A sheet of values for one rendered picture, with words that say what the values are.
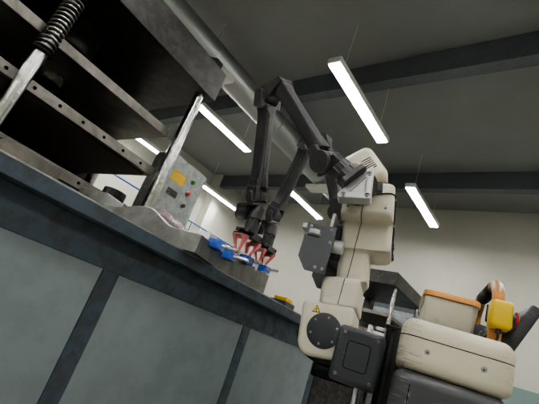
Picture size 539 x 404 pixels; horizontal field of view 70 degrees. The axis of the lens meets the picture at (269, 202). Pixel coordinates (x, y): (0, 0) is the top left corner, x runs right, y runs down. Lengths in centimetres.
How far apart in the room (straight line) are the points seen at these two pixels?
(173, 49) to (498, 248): 705
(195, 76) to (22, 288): 157
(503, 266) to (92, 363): 749
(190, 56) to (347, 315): 161
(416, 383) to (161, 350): 70
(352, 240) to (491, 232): 710
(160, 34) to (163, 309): 142
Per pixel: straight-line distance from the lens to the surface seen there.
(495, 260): 812
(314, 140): 131
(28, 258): 98
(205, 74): 232
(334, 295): 123
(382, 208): 128
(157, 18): 217
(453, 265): 818
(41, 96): 190
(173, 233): 116
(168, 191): 229
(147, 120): 218
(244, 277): 147
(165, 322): 123
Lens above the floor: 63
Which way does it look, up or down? 20 degrees up
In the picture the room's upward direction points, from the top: 20 degrees clockwise
